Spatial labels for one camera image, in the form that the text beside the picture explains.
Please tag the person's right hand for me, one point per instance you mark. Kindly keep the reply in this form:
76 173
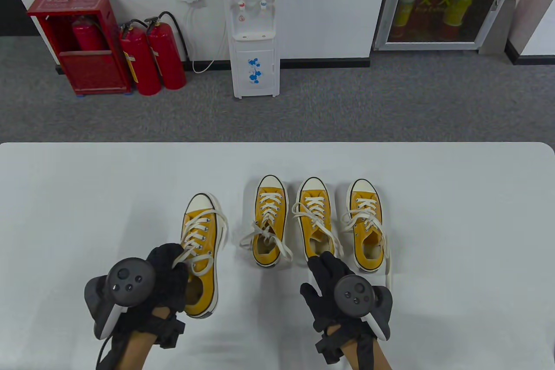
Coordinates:
323 300

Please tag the person's left hand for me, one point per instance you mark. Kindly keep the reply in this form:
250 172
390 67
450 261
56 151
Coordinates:
169 287

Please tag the person's right forearm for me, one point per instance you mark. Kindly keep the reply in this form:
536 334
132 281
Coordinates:
377 357

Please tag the black hand controller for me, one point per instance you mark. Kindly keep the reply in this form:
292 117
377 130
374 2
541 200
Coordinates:
130 281
353 296

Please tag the white water dispenser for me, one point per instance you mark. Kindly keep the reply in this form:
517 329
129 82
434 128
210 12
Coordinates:
256 79

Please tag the red fire extinguisher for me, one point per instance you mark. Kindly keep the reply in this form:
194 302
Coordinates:
167 57
86 38
141 62

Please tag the red extinguisher cabinet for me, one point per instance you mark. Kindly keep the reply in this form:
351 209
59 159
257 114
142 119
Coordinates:
93 70

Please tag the glass fire hydrant cabinet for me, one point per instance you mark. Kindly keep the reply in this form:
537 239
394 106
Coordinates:
451 1

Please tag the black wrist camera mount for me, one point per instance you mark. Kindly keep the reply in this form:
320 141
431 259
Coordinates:
171 333
329 348

